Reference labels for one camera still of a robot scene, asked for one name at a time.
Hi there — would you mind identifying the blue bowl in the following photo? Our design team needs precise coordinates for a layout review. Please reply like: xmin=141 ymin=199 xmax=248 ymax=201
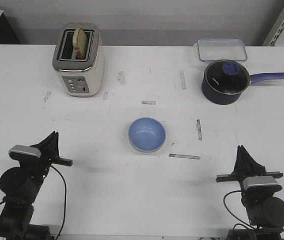
xmin=128 ymin=117 xmax=166 ymax=153

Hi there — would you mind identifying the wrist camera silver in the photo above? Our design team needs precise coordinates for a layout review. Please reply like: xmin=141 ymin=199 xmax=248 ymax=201
xmin=8 ymin=144 xmax=42 ymax=158
xmin=242 ymin=176 xmax=278 ymax=191

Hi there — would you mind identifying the toast slice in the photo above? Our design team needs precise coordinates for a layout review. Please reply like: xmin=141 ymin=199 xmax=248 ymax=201
xmin=72 ymin=28 xmax=88 ymax=60

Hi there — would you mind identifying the glass pot lid blue knob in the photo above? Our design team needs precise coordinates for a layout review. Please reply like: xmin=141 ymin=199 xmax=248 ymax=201
xmin=204 ymin=59 xmax=250 ymax=95

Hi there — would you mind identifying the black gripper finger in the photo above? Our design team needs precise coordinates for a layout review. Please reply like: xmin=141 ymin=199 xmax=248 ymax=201
xmin=233 ymin=145 xmax=247 ymax=175
xmin=47 ymin=132 xmax=60 ymax=160
xmin=242 ymin=146 xmax=267 ymax=175
xmin=30 ymin=131 xmax=56 ymax=152

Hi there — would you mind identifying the cream toaster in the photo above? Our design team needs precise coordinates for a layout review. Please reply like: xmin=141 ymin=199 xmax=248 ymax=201
xmin=52 ymin=22 xmax=105 ymax=97

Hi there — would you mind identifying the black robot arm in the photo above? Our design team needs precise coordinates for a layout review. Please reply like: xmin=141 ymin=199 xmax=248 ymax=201
xmin=215 ymin=145 xmax=284 ymax=240
xmin=0 ymin=131 xmax=73 ymax=240

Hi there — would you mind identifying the clear plastic container blue rim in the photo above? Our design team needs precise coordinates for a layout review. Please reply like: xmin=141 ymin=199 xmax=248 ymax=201
xmin=193 ymin=38 xmax=248 ymax=62

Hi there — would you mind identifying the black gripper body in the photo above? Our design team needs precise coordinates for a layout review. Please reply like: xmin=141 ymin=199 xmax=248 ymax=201
xmin=215 ymin=171 xmax=283 ymax=190
xmin=19 ymin=149 xmax=73 ymax=180

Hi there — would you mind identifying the dark blue saucepan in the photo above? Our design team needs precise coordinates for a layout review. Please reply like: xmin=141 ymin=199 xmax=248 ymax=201
xmin=201 ymin=72 xmax=284 ymax=105

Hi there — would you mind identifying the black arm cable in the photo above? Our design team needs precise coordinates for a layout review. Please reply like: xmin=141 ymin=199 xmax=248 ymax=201
xmin=0 ymin=163 xmax=67 ymax=240
xmin=222 ymin=189 xmax=260 ymax=232

